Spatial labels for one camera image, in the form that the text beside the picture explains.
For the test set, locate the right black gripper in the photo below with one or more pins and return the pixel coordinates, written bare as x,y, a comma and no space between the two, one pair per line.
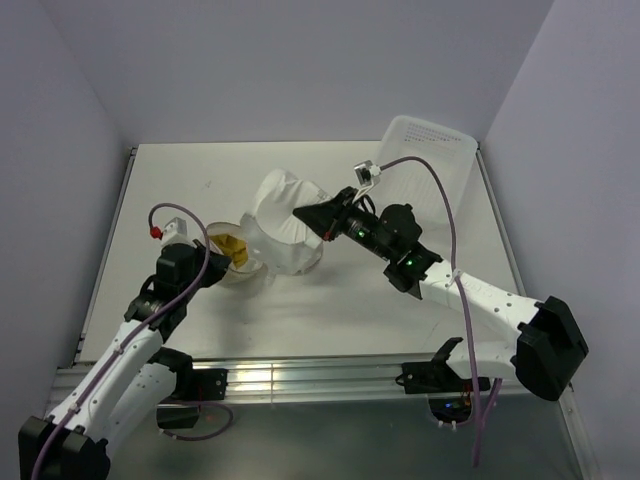
328,218

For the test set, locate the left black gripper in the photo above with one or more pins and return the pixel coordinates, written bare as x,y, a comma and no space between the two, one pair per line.
217,267

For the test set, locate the white bra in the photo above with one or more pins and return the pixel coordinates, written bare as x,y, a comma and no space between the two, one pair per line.
274,236

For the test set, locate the white mesh laundry bag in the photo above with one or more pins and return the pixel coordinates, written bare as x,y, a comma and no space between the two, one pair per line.
245,273

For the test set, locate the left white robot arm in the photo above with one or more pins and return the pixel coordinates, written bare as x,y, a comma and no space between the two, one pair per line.
80,436

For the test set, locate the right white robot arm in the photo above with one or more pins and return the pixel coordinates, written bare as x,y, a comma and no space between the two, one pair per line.
539,342

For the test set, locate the white plastic tray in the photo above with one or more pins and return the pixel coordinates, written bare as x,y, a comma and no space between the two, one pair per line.
449,152

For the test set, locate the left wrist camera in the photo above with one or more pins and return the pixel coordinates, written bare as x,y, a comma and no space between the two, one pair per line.
174,232

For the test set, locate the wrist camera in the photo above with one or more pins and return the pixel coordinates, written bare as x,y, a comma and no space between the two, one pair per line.
174,232
368,175

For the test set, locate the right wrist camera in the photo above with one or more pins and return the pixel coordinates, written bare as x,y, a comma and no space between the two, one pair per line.
368,175

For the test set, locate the aluminium mounting rail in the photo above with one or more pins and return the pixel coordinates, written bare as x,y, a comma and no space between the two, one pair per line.
312,380

